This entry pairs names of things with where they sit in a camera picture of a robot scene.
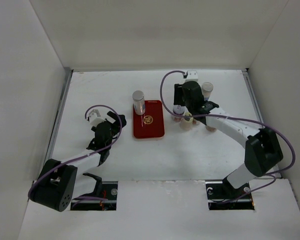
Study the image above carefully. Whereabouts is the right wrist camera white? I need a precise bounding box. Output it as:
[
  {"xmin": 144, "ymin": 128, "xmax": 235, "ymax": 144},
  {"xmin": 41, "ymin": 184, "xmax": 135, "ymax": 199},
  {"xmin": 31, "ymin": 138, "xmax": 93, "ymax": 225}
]
[{"xmin": 183, "ymin": 70, "xmax": 199, "ymax": 82}]

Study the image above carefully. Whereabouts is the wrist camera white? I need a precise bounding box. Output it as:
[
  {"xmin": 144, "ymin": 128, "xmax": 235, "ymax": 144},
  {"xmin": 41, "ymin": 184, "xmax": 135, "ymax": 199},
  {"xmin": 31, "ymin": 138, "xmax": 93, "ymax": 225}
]
[
  {"xmin": 183, "ymin": 70, "xmax": 199, "ymax": 82},
  {"xmin": 87, "ymin": 109, "xmax": 106, "ymax": 126}
]

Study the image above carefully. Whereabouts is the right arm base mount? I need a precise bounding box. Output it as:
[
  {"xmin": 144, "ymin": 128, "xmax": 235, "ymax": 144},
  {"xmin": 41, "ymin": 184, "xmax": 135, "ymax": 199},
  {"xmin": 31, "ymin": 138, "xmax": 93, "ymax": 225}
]
[{"xmin": 205, "ymin": 180, "xmax": 255, "ymax": 211}]

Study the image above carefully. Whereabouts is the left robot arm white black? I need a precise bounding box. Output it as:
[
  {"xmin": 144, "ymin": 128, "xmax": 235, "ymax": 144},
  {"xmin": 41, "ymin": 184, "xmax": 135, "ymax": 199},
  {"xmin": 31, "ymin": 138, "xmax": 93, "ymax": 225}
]
[{"xmin": 28, "ymin": 111, "xmax": 127, "ymax": 212}]

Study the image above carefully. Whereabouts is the pink lid spice jar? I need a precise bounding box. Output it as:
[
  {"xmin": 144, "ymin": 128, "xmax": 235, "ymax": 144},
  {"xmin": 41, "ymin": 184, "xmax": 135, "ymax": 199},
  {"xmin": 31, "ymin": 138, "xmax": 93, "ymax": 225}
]
[{"xmin": 205, "ymin": 125, "xmax": 217, "ymax": 132}]

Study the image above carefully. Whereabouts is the white bead bottle silver cap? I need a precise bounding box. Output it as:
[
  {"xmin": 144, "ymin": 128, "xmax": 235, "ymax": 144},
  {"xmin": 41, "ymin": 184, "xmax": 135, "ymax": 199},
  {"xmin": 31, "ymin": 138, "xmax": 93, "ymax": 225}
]
[{"xmin": 132, "ymin": 90, "xmax": 146, "ymax": 116}]

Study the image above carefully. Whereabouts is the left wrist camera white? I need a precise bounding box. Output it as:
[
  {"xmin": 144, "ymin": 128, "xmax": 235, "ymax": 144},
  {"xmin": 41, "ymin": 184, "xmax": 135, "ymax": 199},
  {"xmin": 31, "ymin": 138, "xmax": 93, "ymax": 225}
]
[{"xmin": 87, "ymin": 109, "xmax": 106, "ymax": 126}]

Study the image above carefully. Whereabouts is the red lacquer tray gold rim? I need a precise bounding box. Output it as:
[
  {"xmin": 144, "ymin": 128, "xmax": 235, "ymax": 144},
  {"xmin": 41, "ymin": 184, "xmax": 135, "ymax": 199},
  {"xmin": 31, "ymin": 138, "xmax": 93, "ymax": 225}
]
[{"xmin": 132, "ymin": 100, "xmax": 165, "ymax": 140}]

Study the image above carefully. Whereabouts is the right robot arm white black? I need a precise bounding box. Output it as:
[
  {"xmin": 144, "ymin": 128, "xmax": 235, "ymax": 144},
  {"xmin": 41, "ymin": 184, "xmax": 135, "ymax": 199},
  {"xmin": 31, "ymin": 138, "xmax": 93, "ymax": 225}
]
[{"xmin": 174, "ymin": 81, "xmax": 283, "ymax": 198}]

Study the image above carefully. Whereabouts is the yellow lid spice jar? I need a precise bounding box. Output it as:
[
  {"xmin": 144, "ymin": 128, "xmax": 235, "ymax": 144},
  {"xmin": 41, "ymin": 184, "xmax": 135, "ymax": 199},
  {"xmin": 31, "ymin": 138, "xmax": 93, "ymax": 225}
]
[{"xmin": 180, "ymin": 112, "xmax": 194, "ymax": 131}]

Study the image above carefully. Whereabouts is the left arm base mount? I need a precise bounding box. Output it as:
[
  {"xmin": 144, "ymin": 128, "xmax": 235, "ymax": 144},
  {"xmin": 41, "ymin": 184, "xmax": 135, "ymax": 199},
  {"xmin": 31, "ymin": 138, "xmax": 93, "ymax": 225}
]
[{"xmin": 69, "ymin": 173, "xmax": 119, "ymax": 212}]

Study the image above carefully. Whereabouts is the brown spice jar white lid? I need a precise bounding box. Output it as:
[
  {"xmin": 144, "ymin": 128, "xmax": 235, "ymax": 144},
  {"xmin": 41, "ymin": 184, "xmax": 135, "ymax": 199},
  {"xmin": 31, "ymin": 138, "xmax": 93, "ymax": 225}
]
[{"xmin": 172, "ymin": 105, "xmax": 186, "ymax": 122}]

